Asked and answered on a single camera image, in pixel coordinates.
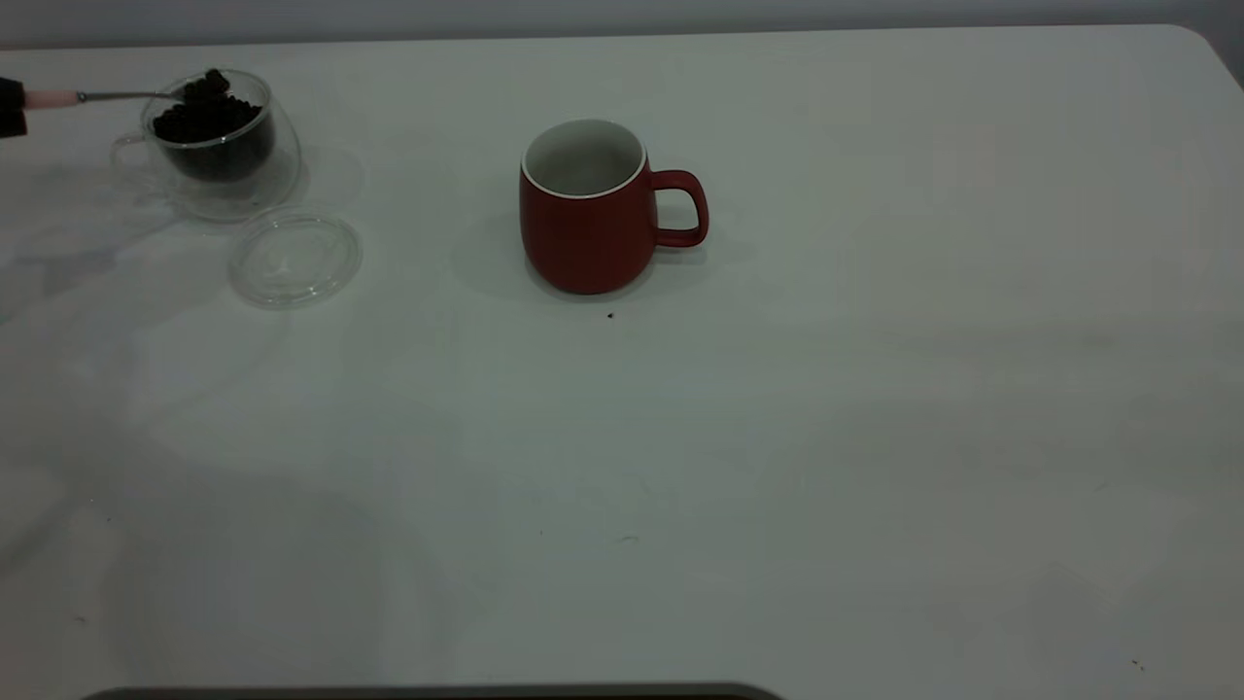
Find clear double-wall glass cup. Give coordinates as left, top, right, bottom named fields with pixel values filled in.
left=110, top=68, right=300, bottom=223

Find pink-handled metal spoon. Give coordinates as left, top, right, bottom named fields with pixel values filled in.
left=23, top=68, right=232, bottom=110

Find clear glass lid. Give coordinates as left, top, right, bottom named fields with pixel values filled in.
left=228, top=208, right=363, bottom=310

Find red ceramic mug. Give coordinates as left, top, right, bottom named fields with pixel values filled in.
left=519, top=119, right=709, bottom=296

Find dark coffee beans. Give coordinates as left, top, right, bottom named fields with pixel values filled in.
left=151, top=92, right=275, bottom=182

